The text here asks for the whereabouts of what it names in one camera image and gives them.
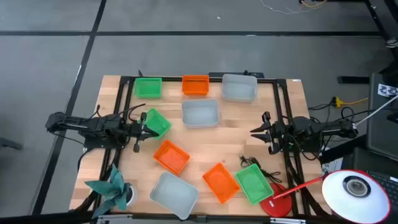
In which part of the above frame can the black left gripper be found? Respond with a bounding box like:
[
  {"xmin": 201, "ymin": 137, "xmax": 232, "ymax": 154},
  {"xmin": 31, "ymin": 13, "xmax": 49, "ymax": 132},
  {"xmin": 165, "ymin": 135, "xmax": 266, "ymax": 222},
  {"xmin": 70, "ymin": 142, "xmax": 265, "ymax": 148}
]
[{"xmin": 123, "ymin": 111, "xmax": 160, "ymax": 153}]

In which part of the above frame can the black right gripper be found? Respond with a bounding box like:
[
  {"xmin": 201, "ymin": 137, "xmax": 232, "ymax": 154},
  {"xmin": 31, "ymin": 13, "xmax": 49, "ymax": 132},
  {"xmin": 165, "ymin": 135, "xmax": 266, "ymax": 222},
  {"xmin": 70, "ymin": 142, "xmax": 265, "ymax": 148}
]
[{"xmin": 249, "ymin": 111, "xmax": 294, "ymax": 156}]

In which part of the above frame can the green plastic slotted basket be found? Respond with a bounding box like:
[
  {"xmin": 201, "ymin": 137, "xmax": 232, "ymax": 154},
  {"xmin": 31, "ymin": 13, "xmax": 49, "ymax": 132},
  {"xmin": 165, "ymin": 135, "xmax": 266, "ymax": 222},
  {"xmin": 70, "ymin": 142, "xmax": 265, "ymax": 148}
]
[
  {"xmin": 134, "ymin": 77, "xmax": 163, "ymax": 100},
  {"xmin": 234, "ymin": 163, "xmax": 275, "ymax": 205},
  {"xmin": 138, "ymin": 108, "xmax": 172, "ymax": 140}
]

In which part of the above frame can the orange plastic slotted basket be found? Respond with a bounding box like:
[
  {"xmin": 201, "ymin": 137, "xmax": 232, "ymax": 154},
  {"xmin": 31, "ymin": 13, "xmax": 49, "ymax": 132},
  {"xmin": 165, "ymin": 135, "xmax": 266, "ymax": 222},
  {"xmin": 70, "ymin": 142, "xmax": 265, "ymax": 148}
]
[
  {"xmin": 152, "ymin": 139, "xmax": 191, "ymax": 176},
  {"xmin": 182, "ymin": 74, "xmax": 210, "ymax": 96},
  {"xmin": 202, "ymin": 162, "xmax": 241, "ymax": 205}
]

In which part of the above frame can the light grey plastic bin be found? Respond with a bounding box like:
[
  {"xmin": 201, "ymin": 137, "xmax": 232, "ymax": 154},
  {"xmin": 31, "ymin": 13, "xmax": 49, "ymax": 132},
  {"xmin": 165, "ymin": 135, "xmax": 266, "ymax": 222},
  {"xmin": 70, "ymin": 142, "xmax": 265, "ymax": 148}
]
[
  {"xmin": 149, "ymin": 171, "xmax": 200, "ymax": 220},
  {"xmin": 221, "ymin": 73, "xmax": 259, "ymax": 103},
  {"xmin": 181, "ymin": 98, "xmax": 220, "ymax": 129}
]

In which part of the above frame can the white plant pot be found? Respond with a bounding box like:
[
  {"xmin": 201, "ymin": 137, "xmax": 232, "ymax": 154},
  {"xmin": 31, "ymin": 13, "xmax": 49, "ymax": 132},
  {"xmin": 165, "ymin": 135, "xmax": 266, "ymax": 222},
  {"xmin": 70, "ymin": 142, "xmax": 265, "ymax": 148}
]
[{"xmin": 126, "ymin": 183, "xmax": 139, "ymax": 208}]

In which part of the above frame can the teal paper plant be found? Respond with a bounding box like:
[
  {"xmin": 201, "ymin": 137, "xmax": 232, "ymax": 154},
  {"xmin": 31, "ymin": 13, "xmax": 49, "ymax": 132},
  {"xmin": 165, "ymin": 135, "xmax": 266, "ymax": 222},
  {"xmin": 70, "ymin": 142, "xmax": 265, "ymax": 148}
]
[{"xmin": 84, "ymin": 164, "xmax": 131, "ymax": 218}]

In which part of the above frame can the white paper sheet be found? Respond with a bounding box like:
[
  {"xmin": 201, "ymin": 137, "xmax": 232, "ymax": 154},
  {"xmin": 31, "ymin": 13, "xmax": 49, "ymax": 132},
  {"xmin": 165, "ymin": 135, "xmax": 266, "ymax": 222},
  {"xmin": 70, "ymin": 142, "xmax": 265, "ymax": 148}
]
[{"xmin": 322, "ymin": 157, "xmax": 343, "ymax": 174}]

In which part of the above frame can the black floor bar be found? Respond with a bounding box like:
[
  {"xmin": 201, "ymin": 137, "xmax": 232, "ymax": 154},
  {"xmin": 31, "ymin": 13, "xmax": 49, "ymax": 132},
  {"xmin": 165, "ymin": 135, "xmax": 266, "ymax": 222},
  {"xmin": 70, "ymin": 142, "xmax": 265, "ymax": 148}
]
[{"xmin": 338, "ymin": 76, "xmax": 371, "ymax": 85}]

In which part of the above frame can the red desk lamp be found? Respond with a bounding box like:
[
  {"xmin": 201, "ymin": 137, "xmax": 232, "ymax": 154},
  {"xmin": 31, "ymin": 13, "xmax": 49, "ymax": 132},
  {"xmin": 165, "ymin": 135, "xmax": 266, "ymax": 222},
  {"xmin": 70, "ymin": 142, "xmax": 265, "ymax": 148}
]
[{"xmin": 259, "ymin": 169, "xmax": 392, "ymax": 224}]

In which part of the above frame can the dark grey cabinet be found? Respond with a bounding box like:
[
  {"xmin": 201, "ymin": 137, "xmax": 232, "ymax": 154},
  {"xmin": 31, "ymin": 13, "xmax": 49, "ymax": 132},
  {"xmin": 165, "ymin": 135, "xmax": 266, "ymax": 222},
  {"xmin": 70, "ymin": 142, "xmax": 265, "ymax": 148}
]
[{"xmin": 366, "ymin": 73, "xmax": 398, "ymax": 162}]

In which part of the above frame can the white marker tag sheet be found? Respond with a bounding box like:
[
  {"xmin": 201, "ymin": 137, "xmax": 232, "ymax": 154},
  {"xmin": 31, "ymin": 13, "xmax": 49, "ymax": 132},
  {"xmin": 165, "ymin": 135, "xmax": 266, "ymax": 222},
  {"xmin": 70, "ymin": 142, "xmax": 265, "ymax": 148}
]
[{"xmin": 377, "ymin": 83, "xmax": 398, "ymax": 98}]

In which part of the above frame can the black laptop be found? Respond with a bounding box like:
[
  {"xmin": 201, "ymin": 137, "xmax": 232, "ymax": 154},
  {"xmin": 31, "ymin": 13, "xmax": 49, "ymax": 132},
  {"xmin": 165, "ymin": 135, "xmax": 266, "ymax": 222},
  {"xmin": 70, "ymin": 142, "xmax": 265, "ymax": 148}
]
[{"xmin": 366, "ymin": 170, "xmax": 398, "ymax": 213}]

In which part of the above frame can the black stand leg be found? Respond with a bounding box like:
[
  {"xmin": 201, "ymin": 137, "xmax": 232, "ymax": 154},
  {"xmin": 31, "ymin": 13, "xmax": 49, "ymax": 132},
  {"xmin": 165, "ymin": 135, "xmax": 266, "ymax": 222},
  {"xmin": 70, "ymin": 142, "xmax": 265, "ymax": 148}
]
[{"xmin": 363, "ymin": 0, "xmax": 398, "ymax": 48}]

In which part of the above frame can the black cable with adapter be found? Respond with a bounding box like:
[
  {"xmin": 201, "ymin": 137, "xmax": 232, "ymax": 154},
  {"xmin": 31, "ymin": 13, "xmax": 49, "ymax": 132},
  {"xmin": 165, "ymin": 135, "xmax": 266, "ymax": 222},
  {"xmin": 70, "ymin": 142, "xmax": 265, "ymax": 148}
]
[{"xmin": 239, "ymin": 154, "xmax": 283, "ymax": 184}]

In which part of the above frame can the black metal rig frame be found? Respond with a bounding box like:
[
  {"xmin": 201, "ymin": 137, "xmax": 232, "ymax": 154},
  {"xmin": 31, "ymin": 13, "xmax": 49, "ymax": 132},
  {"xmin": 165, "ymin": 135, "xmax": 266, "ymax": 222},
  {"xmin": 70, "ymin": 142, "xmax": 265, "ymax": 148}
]
[{"xmin": 74, "ymin": 75, "xmax": 331, "ymax": 219}]

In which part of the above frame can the black power cable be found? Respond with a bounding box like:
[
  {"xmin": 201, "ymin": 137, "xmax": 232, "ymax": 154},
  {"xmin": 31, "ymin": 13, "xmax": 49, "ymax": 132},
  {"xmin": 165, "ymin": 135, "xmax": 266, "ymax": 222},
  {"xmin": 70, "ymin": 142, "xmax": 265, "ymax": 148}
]
[{"xmin": 307, "ymin": 104, "xmax": 357, "ymax": 122}]

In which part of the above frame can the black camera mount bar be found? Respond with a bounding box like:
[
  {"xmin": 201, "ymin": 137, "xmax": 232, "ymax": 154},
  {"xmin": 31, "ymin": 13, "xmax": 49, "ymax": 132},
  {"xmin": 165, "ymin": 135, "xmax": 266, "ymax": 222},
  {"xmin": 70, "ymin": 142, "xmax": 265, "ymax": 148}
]
[{"xmin": 208, "ymin": 70, "xmax": 265, "ymax": 79}]

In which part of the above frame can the yellow power cable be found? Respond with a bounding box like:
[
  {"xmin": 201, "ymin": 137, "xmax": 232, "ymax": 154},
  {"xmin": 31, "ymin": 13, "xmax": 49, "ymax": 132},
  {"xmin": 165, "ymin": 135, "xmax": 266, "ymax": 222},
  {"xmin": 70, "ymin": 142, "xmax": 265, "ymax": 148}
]
[{"xmin": 331, "ymin": 96, "xmax": 369, "ymax": 108}]

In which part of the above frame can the silver table bracket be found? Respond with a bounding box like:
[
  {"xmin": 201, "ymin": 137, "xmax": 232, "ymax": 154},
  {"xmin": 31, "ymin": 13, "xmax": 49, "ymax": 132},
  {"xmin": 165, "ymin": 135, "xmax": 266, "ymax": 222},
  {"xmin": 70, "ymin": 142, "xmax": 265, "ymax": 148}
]
[
  {"xmin": 269, "ymin": 217, "xmax": 307, "ymax": 224},
  {"xmin": 96, "ymin": 213, "xmax": 133, "ymax": 224}
]

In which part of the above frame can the white cable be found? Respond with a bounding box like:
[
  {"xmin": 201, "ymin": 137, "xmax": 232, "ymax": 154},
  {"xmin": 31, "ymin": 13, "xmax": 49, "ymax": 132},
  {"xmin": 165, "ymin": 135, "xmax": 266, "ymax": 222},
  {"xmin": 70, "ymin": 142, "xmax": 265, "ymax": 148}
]
[{"xmin": 354, "ymin": 95, "xmax": 398, "ymax": 127}]

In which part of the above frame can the thin white wire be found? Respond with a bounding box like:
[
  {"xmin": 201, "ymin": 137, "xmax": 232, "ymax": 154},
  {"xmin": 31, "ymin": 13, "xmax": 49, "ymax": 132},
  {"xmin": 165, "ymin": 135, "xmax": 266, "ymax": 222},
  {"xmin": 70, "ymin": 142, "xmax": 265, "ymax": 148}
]
[{"xmin": 259, "ymin": 0, "xmax": 312, "ymax": 16}]

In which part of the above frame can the thin yellow wire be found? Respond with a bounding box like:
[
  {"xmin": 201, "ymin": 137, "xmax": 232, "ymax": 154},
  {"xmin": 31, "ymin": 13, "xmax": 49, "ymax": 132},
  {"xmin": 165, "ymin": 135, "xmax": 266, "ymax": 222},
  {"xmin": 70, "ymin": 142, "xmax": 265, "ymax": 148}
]
[{"xmin": 300, "ymin": 0, "xmax": 328, "ymax": 9}]

